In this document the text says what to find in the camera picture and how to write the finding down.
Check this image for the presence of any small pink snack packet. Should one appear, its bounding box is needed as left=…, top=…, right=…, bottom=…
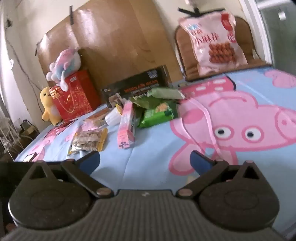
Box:
left=82, top=119, right=108, bottom=133

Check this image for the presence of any long pink snack box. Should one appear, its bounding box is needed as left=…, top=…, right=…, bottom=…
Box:
left=117, top=101, right=137, bottom=149

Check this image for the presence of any pink and blue plush toy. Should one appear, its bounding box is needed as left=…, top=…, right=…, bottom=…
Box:
left=46, top=47, right=82, bottom=91

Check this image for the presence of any pig printed blanket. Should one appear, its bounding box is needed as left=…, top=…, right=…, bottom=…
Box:
left=14, top=67, right=296, bottom=197

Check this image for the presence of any red gift bag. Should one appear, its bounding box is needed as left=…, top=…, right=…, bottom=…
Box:
left=49, top=70, right=101, bottom=122

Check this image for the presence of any orange snack packet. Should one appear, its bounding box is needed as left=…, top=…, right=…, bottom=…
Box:
left=84, top=108, right=110, bottom=127

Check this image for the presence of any black wall cable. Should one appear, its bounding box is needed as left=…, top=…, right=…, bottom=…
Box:
left=4, top=18, right=45, bottom=93

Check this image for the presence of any white door frame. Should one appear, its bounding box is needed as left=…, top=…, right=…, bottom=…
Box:
left=240, top=0, right=296, bottom=68

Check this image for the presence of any brown wooden board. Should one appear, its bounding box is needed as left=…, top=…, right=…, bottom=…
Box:
left=36, top=0, right=184, bottom=93

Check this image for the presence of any white cylindrical container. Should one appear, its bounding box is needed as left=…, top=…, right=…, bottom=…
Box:
left=105, top=108, right=123, bottom=126

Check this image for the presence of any yellow duck plush toy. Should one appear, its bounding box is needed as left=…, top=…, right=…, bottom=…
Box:
left=40, top=86, right=63, bottom=127

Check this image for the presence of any yellow-edged seed packet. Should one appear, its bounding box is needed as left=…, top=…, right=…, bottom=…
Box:
left=68, top=127, right=109, bottom=156

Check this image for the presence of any black cardboard box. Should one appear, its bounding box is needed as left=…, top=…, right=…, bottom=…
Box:
left=100, top=65, right=172, bottom=108

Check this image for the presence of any pale green cake packet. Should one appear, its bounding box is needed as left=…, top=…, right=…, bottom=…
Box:
left=147, top=87, right=186, bottom=100

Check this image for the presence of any dark green snack packet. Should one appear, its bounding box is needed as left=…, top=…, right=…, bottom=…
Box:
left=129, top=96, right=158, bottom=109

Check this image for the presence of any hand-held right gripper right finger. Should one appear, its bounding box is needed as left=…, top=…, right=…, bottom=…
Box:
left=176, top=150, right=268, bottom=198

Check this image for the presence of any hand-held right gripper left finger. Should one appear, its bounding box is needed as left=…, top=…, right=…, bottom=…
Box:
left=23, top=151, right=114, bottom=199

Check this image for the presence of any white wire rack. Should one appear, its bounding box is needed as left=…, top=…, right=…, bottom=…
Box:
left=0, top=116, right=22, bottom=154

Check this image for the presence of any red envelope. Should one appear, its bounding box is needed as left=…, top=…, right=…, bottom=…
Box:
left=54, top=119, right=80, bottom=128

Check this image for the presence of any large pink snack bag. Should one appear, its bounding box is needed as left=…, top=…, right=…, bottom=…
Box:
left=177, top=9, right=248, bottom=76

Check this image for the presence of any brown cushioned chair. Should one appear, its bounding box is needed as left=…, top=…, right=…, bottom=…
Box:
left=174, top=17, right=274, bottom=81

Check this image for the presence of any green biscuit packet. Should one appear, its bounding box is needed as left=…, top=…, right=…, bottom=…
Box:
left=137, top=101, right=179, bottom=128

